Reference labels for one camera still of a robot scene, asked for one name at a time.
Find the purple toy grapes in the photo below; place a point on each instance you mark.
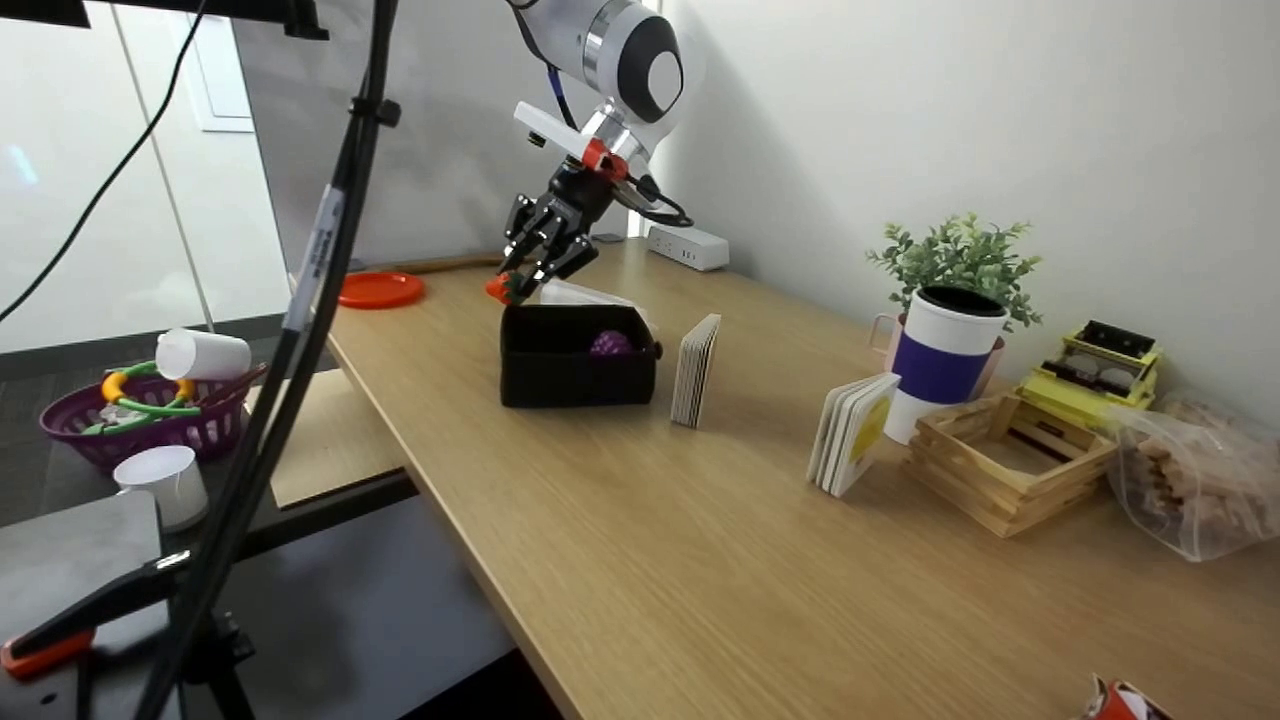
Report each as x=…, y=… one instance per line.
x=613, y=344

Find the orange plastic plate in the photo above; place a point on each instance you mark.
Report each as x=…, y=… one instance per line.
x=386, y=289

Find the green plant pink pot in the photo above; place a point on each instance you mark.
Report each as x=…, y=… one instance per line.
x=952, y=252

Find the small wooden crate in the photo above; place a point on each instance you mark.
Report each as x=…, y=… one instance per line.
x=1015, y=493

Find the black rectangular box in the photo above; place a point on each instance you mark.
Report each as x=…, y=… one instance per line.
x=567, y=372

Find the red candy wrapper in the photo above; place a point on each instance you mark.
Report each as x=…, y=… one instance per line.
x=1123, y=701

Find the clear plastic snack bag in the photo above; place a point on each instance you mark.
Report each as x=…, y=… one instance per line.
x=1195, y=485

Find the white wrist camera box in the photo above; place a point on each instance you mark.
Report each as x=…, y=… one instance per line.
x=550, y=130

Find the black overhead bar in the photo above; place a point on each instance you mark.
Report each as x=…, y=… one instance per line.
x=201, y=8

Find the white lidded cup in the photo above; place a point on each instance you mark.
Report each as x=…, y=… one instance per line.
x=160, y=485

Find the white paper cup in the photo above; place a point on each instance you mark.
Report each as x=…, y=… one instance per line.
x=201, y=355

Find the brown cardboard sheet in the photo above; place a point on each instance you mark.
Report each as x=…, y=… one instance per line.
x=340, y=442

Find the white yellow emoji card stack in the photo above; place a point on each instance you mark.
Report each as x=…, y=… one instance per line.
x=852, y=442

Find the purple plastic basket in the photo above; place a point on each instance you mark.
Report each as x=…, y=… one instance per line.
x=145, y=438

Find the grey flat sheet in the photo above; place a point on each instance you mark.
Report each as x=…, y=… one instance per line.
x=72, y=561

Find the white cup blue sleeve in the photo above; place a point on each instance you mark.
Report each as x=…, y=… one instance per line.
x=943, y=363

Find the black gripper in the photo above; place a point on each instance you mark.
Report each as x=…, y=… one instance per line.
x=579, y=206

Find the red toy strawberry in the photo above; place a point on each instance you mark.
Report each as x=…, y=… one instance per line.
x=499, y=287

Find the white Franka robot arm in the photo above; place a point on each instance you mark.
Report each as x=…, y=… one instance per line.
x=602, y=47

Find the white power strip box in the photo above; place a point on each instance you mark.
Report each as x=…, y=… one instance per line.
x=691, y=249

